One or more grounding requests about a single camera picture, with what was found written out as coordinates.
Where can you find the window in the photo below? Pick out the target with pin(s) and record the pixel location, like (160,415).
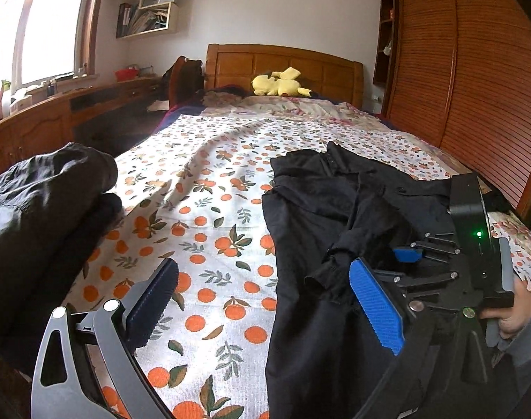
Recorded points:
(55,39)

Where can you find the floral quilt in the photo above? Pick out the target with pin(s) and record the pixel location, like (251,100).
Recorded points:
(301,108)

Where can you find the white wall shelf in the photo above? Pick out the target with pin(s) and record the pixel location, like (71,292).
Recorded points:
(150,4)

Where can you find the person's right hand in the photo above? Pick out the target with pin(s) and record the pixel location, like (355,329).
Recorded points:
(511,320)

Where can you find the wooden louvered wardrobe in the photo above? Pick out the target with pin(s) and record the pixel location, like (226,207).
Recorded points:
(460,79)

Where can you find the dark wooden chair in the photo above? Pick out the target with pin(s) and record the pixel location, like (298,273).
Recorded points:
(181,81)

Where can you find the wooden desk cabinet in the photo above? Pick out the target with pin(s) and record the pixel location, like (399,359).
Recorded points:
(49,125)

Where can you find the yellow plush toy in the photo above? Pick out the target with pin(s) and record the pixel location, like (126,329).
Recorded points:
(280,84)

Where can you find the dark folded clothes pile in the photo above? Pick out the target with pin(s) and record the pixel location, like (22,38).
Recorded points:
(54,209)

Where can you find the wooden headboard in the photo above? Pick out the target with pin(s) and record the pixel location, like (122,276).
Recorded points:
(329,76)

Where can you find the orange print bed sheet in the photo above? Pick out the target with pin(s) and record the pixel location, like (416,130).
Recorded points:
(193,192)

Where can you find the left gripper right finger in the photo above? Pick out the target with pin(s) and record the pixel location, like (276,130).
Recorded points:
(441,362)

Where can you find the large black coat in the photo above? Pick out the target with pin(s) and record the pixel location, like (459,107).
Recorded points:
(334,217)

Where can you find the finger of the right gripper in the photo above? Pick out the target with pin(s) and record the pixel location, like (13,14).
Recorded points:
(407,254)

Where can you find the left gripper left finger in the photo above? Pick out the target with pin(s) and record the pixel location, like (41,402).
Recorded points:
(64,383)

